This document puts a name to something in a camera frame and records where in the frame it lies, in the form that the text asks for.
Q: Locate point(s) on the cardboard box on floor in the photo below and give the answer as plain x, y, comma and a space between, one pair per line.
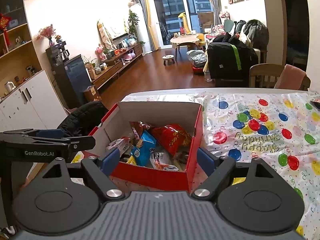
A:
92, 94

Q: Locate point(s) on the blue snack bag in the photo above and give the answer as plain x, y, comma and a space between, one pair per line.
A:
141, 151

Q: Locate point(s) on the white strawberry drink pouch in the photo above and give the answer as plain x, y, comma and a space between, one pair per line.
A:
122, 144

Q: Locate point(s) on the round coffee table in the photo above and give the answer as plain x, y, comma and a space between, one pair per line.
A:
187, 40

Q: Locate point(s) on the balloon print plastic tablecloth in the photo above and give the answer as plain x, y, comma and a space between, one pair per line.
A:
272, 134

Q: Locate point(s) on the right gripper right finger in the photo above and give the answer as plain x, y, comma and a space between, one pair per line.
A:
218, 171

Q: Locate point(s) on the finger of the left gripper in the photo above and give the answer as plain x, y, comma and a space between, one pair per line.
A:
50, 133
82, 143

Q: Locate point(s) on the dark jacket pile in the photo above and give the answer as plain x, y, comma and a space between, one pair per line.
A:
258, 34

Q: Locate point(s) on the black jacket on chair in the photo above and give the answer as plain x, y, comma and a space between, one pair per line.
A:
81, 121

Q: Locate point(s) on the yellow candy bag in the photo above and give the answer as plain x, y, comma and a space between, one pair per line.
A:
131, 160

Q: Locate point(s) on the brown cookie snack bag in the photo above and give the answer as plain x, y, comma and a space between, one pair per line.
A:
139, 127

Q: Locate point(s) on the white storage cabinet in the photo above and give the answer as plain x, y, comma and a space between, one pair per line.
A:
34, 104

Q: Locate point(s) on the white shrimp snack packet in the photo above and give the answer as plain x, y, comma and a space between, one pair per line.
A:
160, 160

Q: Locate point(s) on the green potted plant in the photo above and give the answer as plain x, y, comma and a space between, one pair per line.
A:
133, 22

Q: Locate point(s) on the wooden tv cabinet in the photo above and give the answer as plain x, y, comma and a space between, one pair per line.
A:
117, 64

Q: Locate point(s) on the dark blue small fridge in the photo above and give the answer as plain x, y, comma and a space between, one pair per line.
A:
70, 75

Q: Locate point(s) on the red cardboard box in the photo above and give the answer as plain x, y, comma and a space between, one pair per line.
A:
116, 124

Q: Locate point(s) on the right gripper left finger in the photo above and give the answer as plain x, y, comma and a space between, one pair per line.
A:
96, 175

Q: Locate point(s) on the red chip bag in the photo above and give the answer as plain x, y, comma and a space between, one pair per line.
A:
171, 137

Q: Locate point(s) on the small white stool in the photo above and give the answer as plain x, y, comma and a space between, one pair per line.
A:
168, 59

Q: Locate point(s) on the wooden dining chair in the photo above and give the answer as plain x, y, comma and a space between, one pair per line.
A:
264, 75

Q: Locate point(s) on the yellow giraffe toy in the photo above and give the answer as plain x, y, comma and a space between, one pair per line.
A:
182, 16

